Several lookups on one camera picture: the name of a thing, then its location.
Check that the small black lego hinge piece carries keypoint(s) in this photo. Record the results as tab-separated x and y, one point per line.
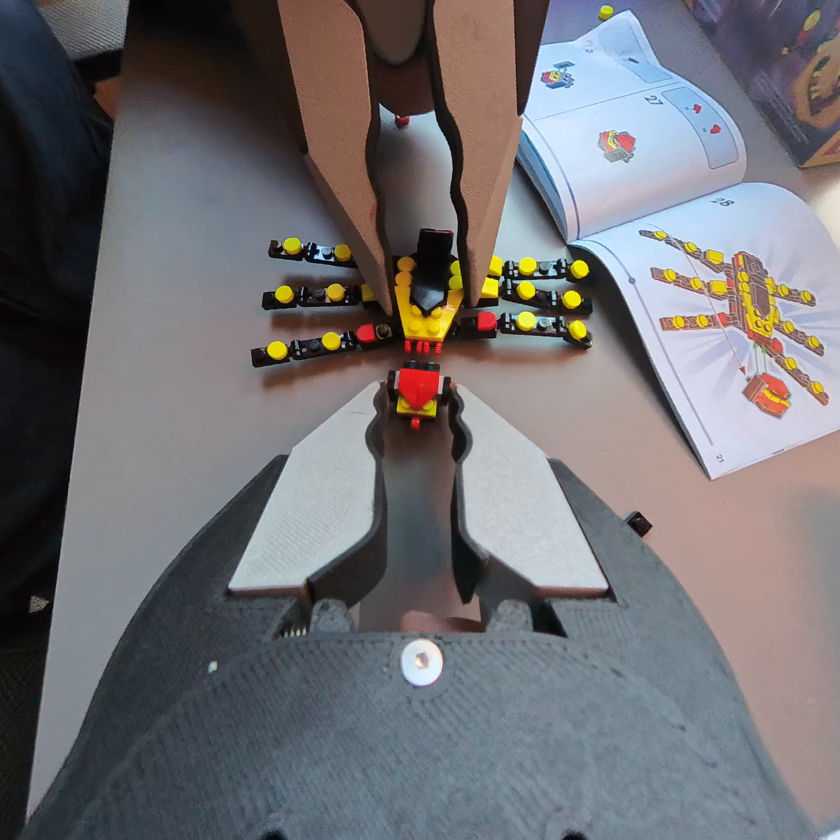
638	523

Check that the pale grey cloth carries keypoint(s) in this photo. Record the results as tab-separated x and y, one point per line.
85	26

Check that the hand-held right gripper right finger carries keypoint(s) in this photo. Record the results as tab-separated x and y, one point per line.
531	518

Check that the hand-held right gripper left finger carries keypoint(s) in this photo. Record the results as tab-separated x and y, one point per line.
308	518

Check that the open lego instruction booklet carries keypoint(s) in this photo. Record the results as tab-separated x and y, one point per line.
656	164

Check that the person's dark trouser leg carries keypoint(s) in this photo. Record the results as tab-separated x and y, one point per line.
39	262

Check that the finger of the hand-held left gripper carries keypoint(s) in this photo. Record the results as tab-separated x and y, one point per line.
479	131
334	131

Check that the black yellow lego spider body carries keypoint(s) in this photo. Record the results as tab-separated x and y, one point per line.
426	321

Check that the red yellow lego spider head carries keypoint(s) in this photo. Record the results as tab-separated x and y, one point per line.
417	387

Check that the purple lego set box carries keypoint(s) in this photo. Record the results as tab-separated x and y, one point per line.
774	79

